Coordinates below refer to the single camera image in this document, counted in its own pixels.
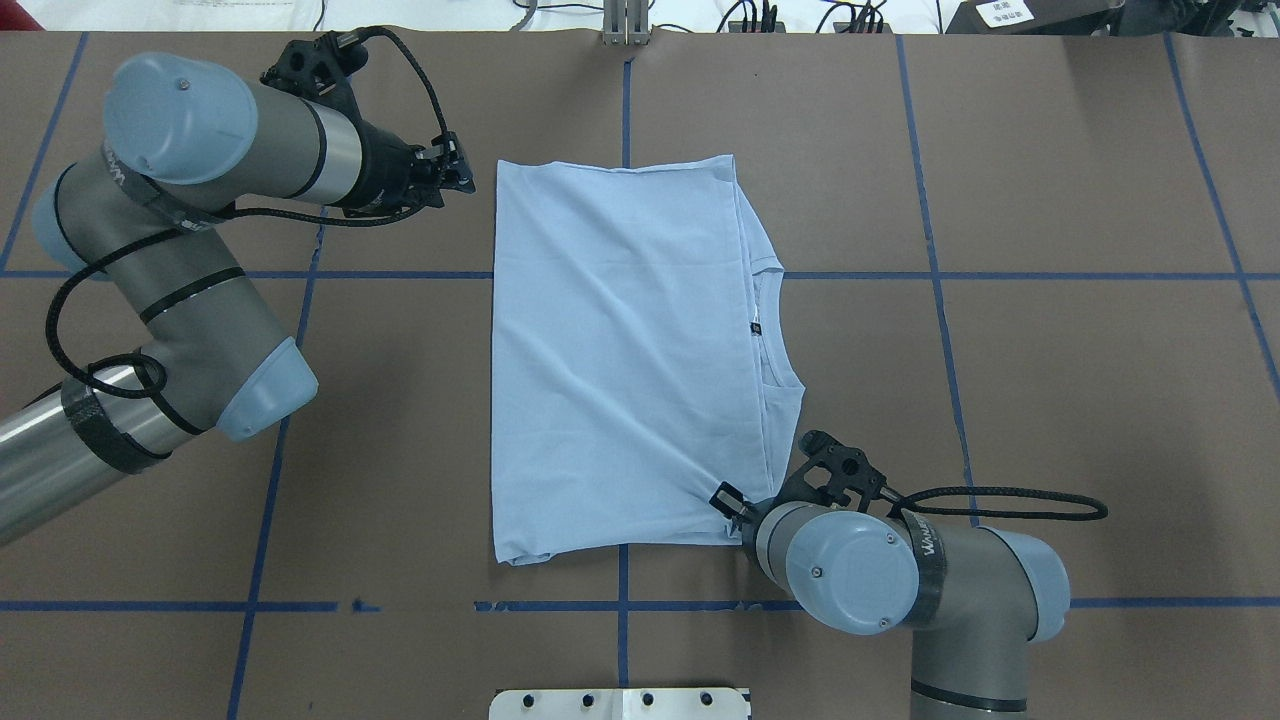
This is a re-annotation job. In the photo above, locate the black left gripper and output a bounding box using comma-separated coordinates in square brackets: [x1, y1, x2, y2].
[346, 120, 476, 219]

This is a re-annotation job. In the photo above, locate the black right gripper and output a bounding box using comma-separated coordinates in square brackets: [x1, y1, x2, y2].
[708, 482, 776, 541]

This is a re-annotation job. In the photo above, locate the light blue t-shirt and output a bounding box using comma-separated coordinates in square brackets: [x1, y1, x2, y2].
[492, 154, 805, 566]

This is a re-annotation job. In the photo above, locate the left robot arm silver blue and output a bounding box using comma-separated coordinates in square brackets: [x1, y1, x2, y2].
[3, 28, 475, 543]

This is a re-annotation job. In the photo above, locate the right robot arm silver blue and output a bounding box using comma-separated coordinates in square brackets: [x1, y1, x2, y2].
[709, 483, 1071, 719]

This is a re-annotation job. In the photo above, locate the black label device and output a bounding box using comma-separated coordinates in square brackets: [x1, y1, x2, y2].
[943, 1, 1125, 36]

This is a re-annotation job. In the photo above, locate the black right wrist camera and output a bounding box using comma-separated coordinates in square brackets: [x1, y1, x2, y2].
[773, 430, 887, 512]

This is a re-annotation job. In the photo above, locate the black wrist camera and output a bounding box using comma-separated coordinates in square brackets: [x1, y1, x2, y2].
[259, 31, 369, 101]
[773, 430, 887, 512]

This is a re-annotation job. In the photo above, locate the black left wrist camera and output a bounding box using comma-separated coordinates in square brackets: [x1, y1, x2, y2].
[259, 31, 369, 101]

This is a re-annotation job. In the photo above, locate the aluminium frame post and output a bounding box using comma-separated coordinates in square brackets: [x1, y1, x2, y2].
[600, 0, 652, 47]

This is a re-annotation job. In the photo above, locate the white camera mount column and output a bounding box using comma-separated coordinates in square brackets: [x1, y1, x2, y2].
[488, 685, 753, 719]

